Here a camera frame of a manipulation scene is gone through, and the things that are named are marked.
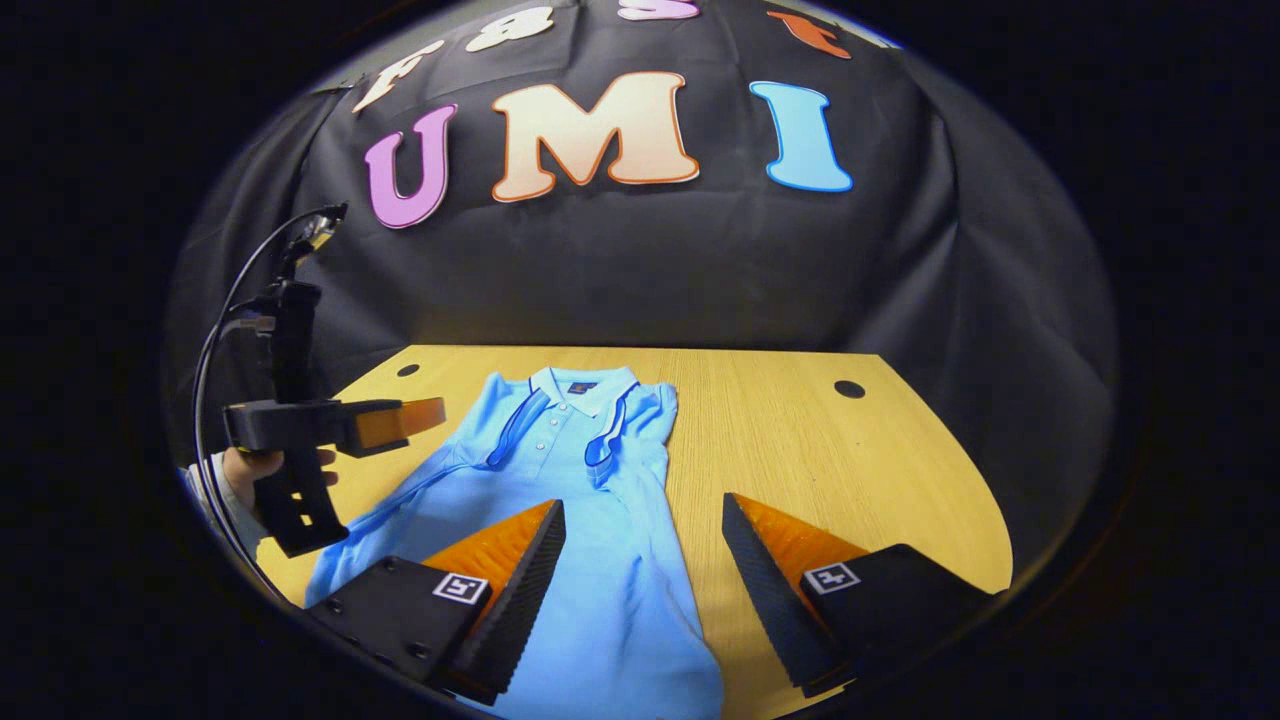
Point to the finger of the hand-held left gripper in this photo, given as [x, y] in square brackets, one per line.
[390, 422]

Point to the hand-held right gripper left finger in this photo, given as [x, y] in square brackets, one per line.
[520, 610]

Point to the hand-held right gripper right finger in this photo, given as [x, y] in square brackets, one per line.
[770, 600]

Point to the light blue T-shirt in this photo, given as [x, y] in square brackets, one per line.
[610, 560]

